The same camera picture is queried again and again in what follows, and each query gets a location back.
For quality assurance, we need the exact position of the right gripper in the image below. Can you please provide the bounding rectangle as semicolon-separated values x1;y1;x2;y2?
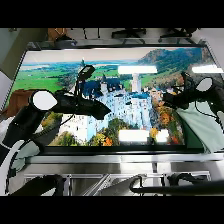
162;89;189;110

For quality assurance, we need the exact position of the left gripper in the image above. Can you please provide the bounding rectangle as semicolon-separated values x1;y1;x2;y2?
55;91;112;121

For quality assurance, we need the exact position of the mint green garment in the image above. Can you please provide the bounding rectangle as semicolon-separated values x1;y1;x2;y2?
175;101;224;154

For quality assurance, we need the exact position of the brown garment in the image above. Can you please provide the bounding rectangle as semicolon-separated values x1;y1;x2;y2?
5;88;38;118

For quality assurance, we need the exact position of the black office chair base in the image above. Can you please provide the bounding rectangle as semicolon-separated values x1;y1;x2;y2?
159;28;198;43
111;28;148;40

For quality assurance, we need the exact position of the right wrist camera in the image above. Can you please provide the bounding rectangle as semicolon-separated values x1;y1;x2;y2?
180;71;195;92

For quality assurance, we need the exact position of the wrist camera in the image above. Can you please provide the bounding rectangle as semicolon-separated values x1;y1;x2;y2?
75;64;97;101
180;71;195;92

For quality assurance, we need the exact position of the black cable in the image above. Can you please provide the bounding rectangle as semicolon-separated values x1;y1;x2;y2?
194;99;221;120
41;112;78;138

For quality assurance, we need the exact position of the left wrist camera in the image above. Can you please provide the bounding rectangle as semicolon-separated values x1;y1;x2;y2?
75;64;97;101

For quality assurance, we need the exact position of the silver frame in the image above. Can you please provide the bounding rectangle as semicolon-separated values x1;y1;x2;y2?
6;152;224;197

